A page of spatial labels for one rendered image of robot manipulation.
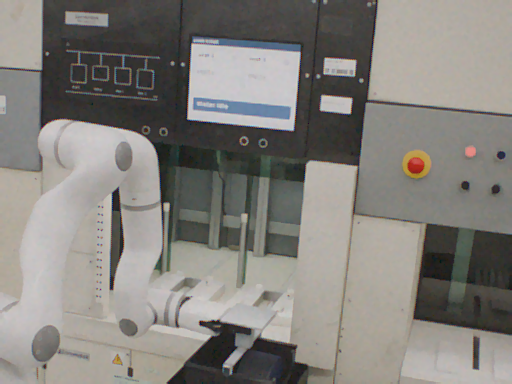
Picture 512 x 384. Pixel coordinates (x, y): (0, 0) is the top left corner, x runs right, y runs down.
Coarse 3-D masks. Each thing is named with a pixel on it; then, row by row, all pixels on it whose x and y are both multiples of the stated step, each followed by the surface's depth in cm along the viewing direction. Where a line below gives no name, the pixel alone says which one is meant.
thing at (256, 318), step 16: (240, 304) 186; (224, 320) 176; (240, 320) 177; (256, 320) 178; (224, 336) 195; (240, 336) 181; (256, 336) 189; (208, 352) 191; (224, 352) 196; (240, 352) 179; (272, 352) 192; (288, 352) 191; (192, 368) 176; (208, 368) 174; (224, 368) 172; (288, 368) 189
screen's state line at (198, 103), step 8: (192, 104) 204; (200, 104) 203; (208, 104) 202; (216, 104) 202; (224, 104) 201; (232, 104) 200; (240, 104) 200; (248, 104) 199; (256, 104) 198; (264, 104) 198; (272, 104) 197; (224, 112) 202; (232, 112) 201; (240, 112) 200; (248, 112) 200; (256, 112) 199; (264, 112) 198; (272, 112) 198; (280, 112) 197; (288, 112) 196
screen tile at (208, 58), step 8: (200, 56) 200; (208, 56) 199; (216, 56) 198; (224, 56) 198; (240, 56) 197; (200, 64) 200; (208, 64) 200; (216, 64) 199; (224, 64) 198; (232, 64) 198; (240, 64) 197; (232, 72) 198; (240, 72) 198; (200, 80) 201; (208, 80) 201; (216, 80) 200; (224, 80) 199; (232, 80) 199; (200, 88) 202; (208, 88) 201; (216, 88) 201; (224, 88) 200; (232, 88) 199
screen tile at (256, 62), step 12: (252, 60) 196; (264, 60) 195; (276, 60) 194; (276, 72) 195; (288, 72) 194; (252, 84) 197; (264, 84) 197; (276, 84) 196; (288, 84) 195; (252, 96) 198; (264, 96) 197; (276, 96) 196; (288, 96) 195
